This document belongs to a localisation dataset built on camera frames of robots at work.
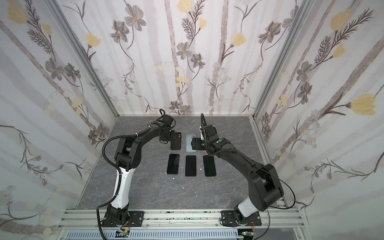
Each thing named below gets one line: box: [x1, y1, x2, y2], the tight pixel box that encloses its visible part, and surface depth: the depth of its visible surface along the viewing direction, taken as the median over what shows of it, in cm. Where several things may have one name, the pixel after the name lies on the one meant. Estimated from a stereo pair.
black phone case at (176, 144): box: [170, 132, 182, 150], surface depth 106 cm
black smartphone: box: [203, 155, 217, 177], surface depth 95 cm
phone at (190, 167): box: [185, 155, 197, 177], surface depth 95 cm
